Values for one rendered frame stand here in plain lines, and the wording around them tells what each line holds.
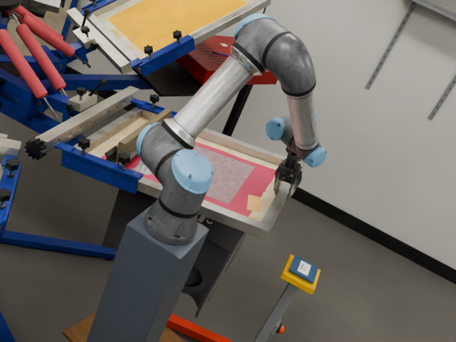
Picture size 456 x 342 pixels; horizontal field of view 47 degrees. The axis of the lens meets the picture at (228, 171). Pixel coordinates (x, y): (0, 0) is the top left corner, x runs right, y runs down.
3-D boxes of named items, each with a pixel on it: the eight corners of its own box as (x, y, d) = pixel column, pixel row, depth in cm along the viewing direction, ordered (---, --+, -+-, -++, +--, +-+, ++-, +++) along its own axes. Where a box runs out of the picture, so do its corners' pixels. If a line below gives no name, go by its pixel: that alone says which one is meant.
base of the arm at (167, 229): (178, 254, 142) (190, 226, 137) (133, 224, 145) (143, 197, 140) (203, 229, 155) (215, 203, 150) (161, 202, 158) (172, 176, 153)
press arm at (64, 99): (91, 116, 217) (93, 105, 215) (83, 121, 212) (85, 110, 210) (55, 103, 221) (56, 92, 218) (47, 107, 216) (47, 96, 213)
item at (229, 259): (230, 267, 250) (265, 197, 229) (194, 329, 212) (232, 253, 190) (224, 263, 251) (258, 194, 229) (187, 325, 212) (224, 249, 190)
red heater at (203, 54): (231, 51, 353) (237, 34, 346) (275, 86, 328) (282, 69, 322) (157, 47, 311) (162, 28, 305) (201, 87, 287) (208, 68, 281)
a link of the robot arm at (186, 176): (174, 218, 137) (190, 177, 131) (148, 186, 145) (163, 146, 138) (209, 211, 145) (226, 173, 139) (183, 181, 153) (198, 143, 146)
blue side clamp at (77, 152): (141, 188, 188) (144, 172, 185) (134, 194, 184) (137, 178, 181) (68, 160, 194) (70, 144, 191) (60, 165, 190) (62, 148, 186)
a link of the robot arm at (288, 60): (325, 45, 131) (334, 156, 171) (296, 25, 137) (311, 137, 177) (289, 70, 129) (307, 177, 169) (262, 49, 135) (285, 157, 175)
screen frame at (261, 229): (301, 169, 225) (304, 162, 223) (265, 240, 175) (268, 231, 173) (138, 112, 240) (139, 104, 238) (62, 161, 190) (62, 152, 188)
